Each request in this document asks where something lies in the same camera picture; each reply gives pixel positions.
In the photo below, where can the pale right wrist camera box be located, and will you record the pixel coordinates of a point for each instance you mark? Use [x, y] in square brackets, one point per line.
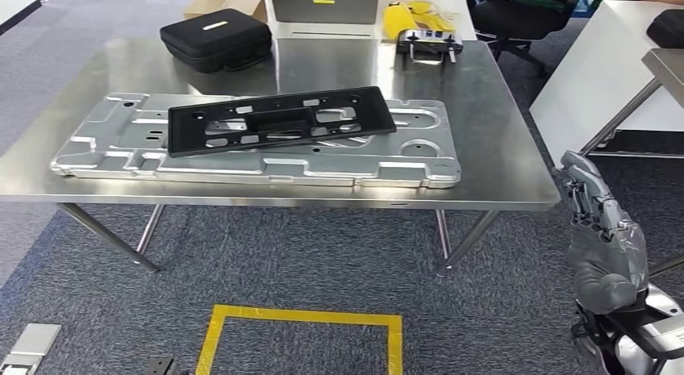
[665, 338]

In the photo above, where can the stainless steel workbench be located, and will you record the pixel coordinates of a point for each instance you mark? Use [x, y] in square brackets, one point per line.
[481, 148]

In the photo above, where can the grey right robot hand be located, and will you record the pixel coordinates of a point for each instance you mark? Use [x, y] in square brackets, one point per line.
[609, 255]

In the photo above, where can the black office chair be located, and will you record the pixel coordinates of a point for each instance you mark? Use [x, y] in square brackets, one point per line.
[513, 17]

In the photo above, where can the stamped silver metal panel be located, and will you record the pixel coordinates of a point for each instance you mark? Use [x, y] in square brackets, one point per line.
[374, 159]

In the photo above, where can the stainless steel table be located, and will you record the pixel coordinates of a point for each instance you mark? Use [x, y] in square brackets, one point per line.
[668, 73]

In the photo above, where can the black silver remote controller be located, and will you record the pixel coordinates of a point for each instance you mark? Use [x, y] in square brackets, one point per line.
[430, 41]

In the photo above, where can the white desk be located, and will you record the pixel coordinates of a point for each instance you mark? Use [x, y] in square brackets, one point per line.
[604, 68]

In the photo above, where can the brown cardboard box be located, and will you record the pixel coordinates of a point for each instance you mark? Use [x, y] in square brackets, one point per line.
[251, 4]

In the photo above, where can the black plastic mounting plate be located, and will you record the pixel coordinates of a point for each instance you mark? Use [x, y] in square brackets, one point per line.
[187, 132]

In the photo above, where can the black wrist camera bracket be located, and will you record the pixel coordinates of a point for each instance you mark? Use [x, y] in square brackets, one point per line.
[588, 330]

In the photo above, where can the yellow plastic bag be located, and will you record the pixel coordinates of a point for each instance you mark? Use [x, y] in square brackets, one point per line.
[398, 22]

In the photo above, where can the black zip case with label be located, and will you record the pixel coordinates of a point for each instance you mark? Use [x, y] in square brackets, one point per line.
[213, 46]

